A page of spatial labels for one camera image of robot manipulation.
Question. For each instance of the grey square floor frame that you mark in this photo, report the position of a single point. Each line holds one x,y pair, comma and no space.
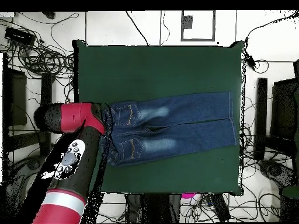
198,40

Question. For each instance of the green round object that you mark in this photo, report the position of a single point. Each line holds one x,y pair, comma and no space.
292,191

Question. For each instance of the black upright bar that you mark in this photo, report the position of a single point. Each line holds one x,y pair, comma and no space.
261,112

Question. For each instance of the pink object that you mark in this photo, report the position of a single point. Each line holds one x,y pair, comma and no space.
188,195

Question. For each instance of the black stand leg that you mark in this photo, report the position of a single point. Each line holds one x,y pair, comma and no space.
275,171
32,163

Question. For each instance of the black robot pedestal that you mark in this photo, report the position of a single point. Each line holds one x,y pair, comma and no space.
151,207

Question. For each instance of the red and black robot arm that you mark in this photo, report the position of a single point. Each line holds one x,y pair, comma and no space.
72,116

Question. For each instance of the black power strip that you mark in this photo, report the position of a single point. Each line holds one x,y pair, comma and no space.
220,207

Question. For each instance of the small black floor object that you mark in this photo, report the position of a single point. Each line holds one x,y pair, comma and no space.
50,15

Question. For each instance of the black metal stand frame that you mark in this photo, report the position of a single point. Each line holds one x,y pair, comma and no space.
45,88

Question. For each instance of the blue denim jeans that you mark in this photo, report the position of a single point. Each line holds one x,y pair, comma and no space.
175,128

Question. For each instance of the black electronics box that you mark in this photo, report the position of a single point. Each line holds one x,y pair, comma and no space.
18,36

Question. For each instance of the small grey square plate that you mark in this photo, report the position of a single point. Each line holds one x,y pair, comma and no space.
187,22

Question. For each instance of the black power adapter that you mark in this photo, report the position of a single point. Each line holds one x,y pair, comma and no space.
251,61

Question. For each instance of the dark green table cloth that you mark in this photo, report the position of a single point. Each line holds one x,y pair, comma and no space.
151,70

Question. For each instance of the black panel stand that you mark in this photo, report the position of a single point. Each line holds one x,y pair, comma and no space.
283,109

